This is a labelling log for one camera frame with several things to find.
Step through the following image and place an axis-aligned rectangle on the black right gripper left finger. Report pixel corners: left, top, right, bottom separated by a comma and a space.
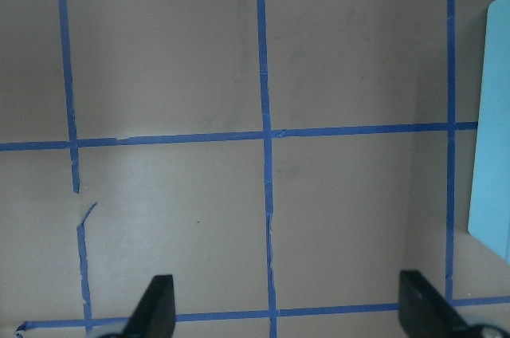
121, 274, 176, 338

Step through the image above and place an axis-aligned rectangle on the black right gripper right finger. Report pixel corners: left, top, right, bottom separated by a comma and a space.
398, 270, 469, 338

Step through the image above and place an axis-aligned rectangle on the light blue plastic bin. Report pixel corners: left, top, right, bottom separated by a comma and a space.
468, 0, 509, 262

